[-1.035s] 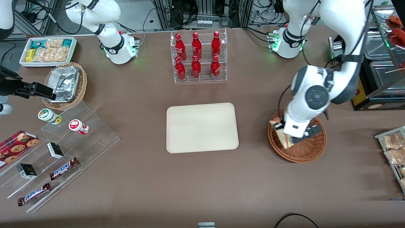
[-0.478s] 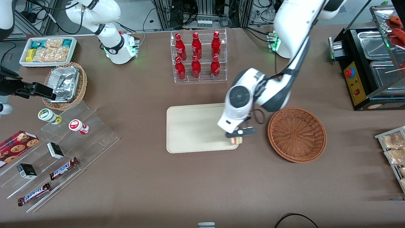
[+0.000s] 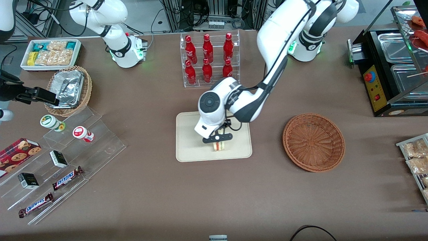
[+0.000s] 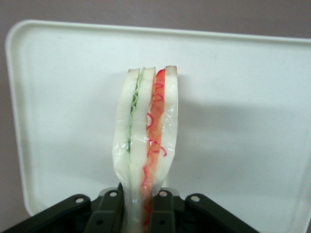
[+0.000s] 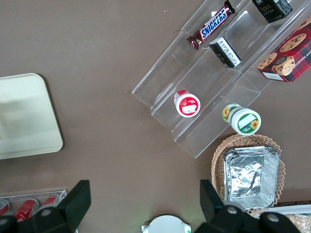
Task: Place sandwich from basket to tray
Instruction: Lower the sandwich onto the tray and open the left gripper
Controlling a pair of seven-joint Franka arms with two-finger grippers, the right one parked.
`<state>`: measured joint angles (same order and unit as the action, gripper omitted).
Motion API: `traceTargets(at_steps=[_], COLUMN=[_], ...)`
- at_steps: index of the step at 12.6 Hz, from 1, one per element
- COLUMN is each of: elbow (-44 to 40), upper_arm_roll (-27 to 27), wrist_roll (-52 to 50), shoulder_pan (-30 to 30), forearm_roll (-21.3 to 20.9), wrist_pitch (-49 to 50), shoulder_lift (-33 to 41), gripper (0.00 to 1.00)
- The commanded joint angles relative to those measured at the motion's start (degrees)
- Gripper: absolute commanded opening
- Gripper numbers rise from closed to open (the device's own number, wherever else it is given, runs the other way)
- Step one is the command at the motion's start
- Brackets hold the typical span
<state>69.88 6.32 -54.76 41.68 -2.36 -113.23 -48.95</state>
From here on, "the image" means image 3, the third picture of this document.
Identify red sausages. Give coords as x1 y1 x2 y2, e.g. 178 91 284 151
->
411 15 428 51

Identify stacked foil containers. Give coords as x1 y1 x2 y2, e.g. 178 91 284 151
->
49 70 84 108

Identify clear acrylic stepped stand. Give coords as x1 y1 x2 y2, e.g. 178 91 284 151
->
0 106 127 226

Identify snickers bar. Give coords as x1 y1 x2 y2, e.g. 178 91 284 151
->
52 166 84 191
18 192 54 219

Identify round brown wicker basket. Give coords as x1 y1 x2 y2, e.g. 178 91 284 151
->
283 113 345 173

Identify clear bag of crackers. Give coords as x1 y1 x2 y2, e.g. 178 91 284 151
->
47 41 68 51
35 49 73 66

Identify grey snack tray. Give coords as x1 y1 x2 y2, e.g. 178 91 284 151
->
395 133 428 205

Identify small black carton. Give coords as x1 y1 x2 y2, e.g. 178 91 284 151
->
17 172 40 190
49 150 69 169

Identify white rectangular snack bin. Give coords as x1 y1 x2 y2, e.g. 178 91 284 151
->
20 39 82 73

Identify steel warmer pan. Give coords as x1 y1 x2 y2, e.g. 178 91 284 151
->
378 32 414 64
390 63 428 93

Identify black floor cable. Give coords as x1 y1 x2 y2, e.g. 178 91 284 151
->
289 225 338 241

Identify black food warmer machine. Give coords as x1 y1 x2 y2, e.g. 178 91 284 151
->
347 5 428 117

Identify green lid yogurt cup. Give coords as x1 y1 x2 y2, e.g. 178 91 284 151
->
40 114 66 132

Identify clear bag of fried snacks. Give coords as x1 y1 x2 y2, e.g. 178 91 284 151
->
403 139 428 158
406 156 428 175

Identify clear acrylic bottle rack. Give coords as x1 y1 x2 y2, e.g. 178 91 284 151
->
180 30 241 88

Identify cream plastic tray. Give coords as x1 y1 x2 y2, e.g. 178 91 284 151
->
176 111 252 162

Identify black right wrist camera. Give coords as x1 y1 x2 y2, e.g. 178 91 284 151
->
32 86 60 106

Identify red cola bottle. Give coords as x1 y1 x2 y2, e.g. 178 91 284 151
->
202 58 213 83
223 32 234 61
185 35 198 64
202 33 214 63
222 59 233 78
185 60 197 85

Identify light wicker basket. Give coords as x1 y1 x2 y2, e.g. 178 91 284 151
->
44 66 93 117

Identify red cookie box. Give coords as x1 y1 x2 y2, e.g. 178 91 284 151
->
0 138 42 178

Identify red lid yogurt cup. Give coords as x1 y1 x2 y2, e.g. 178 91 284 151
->
73 126 95 143

